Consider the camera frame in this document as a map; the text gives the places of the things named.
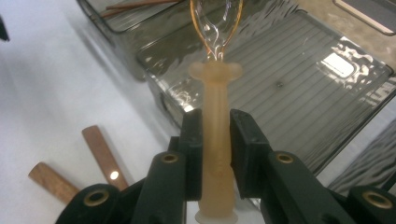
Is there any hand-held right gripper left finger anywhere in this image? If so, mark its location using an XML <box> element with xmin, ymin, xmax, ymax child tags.
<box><xmin>130</xmin><ymin>107</ymin><xmax>204</xmax><ymax>224</ymax></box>

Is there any translucent amber plastic spoon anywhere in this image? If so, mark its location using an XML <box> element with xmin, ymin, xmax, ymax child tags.
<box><xmin>188</xmin><ymin>0</ymin><xmax>245</xmax><ymax>224</ymax></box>

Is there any wooden-handled fork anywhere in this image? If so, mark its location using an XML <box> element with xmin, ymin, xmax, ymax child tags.
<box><xmin>27</xmin><ymin>161</ymin><xmax>80</xmax><ymax>205</ymax></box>

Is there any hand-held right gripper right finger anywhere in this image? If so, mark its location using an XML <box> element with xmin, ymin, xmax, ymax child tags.
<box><xmin>229</xmin><ymin>108</ymin><xmax>356</xmax><ymax>224</ymax></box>

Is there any wooden-handled table knife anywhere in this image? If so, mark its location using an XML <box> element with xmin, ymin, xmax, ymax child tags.
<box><xmin>81</xmin><ymin>124</ymin><xmax>129</xmax><ymax>191</ymax></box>

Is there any brown wooden chopstick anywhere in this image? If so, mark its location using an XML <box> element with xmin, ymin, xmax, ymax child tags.
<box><xmin>99</xmin><ymin>7</ymin><xmax>134</xmax><ymax>19</ymax></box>

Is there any grey translucent plastic bin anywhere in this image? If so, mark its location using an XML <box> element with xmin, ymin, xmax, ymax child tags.
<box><xmin>135</xmin><ymin>0</ymin><xmax>396</xmax><ymax>176</ymax></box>
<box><xmin>76</xmin><ymin>0</ymin><xmax>194</xmax><ymax>82</ymax></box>
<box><xmin>328</xmin><ymin>119</ymin><xmax>396</xmax><ymax>196</ymax></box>

